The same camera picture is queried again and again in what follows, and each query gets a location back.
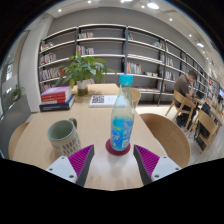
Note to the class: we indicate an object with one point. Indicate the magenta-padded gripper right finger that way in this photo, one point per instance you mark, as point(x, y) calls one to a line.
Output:
point(163, 166)

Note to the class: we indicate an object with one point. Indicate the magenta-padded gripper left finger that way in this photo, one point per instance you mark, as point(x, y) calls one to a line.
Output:
point(63, 166)

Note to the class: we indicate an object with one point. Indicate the clear blue-capped water bottle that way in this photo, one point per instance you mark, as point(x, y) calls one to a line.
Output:
point(121, 126)

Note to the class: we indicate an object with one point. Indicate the light wooden chair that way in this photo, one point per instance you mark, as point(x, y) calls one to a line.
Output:
point(16, 140)
point(136, 96)
point(170, 140)

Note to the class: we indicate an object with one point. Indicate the green ceramic mug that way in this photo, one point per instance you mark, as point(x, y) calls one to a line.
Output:
point(65, 138)

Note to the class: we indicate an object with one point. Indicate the flat round red coaster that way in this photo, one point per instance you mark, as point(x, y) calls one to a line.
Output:
point(116, 152)

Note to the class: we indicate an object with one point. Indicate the dark blue thick book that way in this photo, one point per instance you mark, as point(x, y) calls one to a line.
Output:
point(56, 106)

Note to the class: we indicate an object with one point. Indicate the red hardcover book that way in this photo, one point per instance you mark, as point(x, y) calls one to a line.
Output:
point(56, 101)
point(56, 97)

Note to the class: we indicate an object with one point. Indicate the purple-covered book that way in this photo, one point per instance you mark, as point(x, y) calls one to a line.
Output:
point(55, 90)

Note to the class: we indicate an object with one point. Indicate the person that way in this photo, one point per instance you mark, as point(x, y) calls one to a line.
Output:
point(183, 90)

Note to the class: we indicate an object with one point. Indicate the small leafy background plant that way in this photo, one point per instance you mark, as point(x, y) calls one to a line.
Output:
point(16, 92)

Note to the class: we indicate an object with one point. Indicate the green potted plant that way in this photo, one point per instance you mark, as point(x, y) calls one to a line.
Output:
point(82, 71)

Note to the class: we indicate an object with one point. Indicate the grey shelf unit with books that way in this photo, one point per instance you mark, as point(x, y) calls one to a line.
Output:
point(110, 43)

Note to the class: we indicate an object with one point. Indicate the round ceiling lights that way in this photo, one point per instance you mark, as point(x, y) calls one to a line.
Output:
point(152, 5)

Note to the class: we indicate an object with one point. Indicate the wooden frame chair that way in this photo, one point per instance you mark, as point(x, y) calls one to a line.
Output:
point(205, 130)
point(181, 103)

